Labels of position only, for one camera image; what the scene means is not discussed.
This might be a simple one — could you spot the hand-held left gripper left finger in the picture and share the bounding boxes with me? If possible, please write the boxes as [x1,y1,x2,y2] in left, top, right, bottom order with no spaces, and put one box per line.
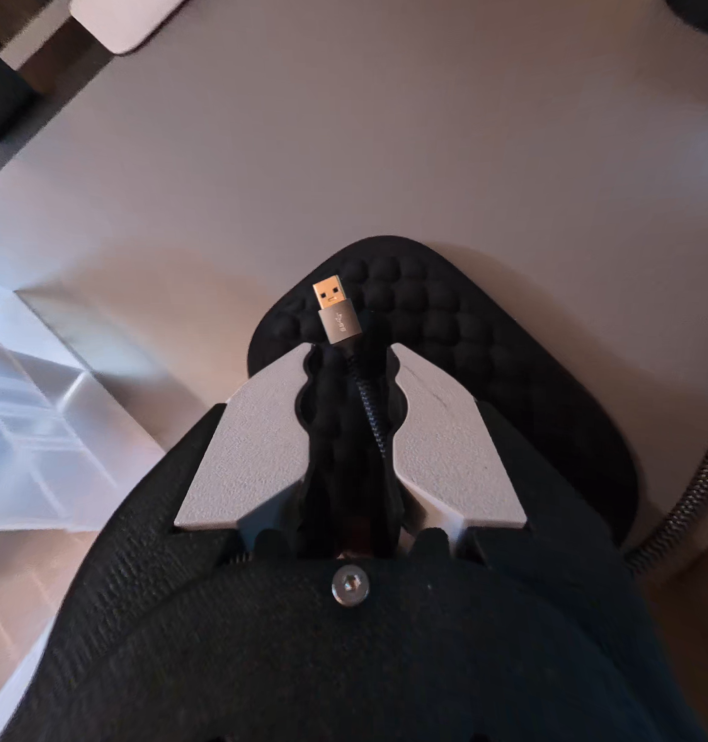
[174,342,361,558]

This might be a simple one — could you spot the black bumpy wrist rest pad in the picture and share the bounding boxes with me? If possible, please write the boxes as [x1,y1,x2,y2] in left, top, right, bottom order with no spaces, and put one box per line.
[247,235,640,547]

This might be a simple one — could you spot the dark grey box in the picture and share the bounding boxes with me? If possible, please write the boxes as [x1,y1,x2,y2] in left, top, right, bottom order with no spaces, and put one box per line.
[0,39,43,144]

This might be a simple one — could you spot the white rounded device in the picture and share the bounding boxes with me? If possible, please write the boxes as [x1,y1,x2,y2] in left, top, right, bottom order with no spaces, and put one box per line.
[69,0,188,56]

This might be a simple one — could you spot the black rounded object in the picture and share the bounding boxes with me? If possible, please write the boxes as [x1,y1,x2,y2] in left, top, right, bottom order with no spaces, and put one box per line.
[666,0,708,37]

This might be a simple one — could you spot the braided grey usb cable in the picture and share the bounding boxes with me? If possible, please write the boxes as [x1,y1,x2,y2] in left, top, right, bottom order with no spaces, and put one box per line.
[311,276,708,576]

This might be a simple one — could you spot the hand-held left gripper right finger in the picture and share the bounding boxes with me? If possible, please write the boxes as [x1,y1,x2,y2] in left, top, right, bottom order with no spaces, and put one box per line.
[377,342,529,553]

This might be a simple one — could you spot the clear plastic storage box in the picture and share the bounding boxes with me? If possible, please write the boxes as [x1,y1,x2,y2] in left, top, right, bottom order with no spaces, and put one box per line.
[0,278,170,534]

